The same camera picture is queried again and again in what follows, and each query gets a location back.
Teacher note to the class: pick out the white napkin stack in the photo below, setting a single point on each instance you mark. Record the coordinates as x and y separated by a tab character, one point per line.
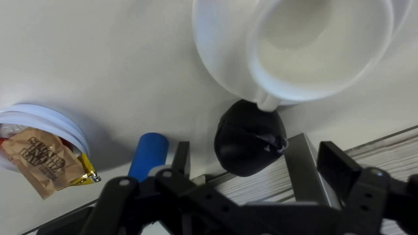
393	159

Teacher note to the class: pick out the brown sugar packet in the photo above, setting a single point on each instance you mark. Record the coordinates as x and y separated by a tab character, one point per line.
40	161

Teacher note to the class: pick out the yellow packet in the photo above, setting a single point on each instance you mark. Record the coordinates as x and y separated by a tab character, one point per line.
88	172

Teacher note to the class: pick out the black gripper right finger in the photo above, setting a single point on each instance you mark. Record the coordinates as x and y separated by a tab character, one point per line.
374	200

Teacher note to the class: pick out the red packet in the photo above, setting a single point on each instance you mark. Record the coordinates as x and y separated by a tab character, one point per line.
6	139

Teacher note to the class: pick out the blue cylinder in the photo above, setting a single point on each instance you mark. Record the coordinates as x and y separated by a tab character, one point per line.
148	155

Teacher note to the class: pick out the small white dish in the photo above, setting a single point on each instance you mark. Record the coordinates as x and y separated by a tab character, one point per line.
53	120

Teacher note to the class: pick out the white teacup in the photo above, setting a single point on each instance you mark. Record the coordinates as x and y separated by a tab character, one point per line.
318	48

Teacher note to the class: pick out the small black cup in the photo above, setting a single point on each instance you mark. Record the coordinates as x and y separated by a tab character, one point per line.
249	139

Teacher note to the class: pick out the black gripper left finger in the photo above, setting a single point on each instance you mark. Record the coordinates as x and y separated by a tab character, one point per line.
144	210

